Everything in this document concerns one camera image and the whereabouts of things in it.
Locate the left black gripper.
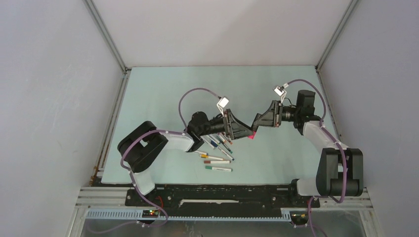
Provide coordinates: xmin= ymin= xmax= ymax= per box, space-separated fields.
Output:
xmin=198 ymin=109 xmax=252 ymax=140

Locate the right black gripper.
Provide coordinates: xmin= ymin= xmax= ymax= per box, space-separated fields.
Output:
xmin=253 ymin=100 xmax=300 ymax=127

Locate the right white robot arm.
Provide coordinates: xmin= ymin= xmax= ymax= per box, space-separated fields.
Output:
xmin=252 ymin=90 xmax=364 ymax=206

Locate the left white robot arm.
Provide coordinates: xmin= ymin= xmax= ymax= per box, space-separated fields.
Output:
xmin=117 ymin=109 xmax=255 ymax=206

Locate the red gel pen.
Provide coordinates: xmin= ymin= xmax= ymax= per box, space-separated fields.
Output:
xmin=223 ymin=133 xmax=233 ymax=145

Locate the green gel pen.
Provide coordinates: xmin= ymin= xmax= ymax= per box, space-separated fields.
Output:
xmin=219 ymin=141 xmax=233 ymax=154

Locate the grey capped marker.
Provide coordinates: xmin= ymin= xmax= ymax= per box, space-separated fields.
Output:
xmin=201 ymin=137 xmax=215 ymax=150

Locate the green capped marker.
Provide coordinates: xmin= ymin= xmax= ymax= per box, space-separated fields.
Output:
xmin=205 ymin=166 xmax=233 ymax=172

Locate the yellow capped marker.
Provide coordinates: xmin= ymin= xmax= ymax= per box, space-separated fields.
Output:
xmin=200 ymin=154 xmax=225 ymax=161

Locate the light blue capped marker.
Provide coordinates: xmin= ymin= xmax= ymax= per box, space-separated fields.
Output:
xmin=194 ymin=151 xmax=208 ymax=156

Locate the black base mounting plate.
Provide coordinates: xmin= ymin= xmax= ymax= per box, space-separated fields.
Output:
xmin=125 ymin=184 xmax=320 ymax=218

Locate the right aluminium frame post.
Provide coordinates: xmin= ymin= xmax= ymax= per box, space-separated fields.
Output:
xmin=315 ymin=0 xmax=361 ymax=73

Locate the aluminium frame post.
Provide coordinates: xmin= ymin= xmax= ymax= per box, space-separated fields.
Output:
xmin=84 ymin=0 xmax=131 ymax=186
xmin=315 ymin=0 xmax=361 ymax=73

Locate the grey cable duct rail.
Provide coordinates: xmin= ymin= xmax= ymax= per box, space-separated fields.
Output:
xmin=85 ymin=209 xmax=308 ymax=223

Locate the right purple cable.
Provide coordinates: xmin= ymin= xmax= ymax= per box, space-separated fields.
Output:
xmin=285 ymin=79 xmax=348 ymax=237

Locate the purple cable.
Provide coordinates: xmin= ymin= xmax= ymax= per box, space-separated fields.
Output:
xmin=285 ymin=79 xmax=348 ymax=237
xmin=119 ymin=87 xmax=223 ymax=228

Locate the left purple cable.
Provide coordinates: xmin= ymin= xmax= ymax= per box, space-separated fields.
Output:
xmin=119 ymin=87 xmax=223 ymax=228

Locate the left aluminium frame post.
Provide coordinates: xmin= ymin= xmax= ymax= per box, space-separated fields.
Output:
xmin=84 ymin=0 xmax=131 ymax=186

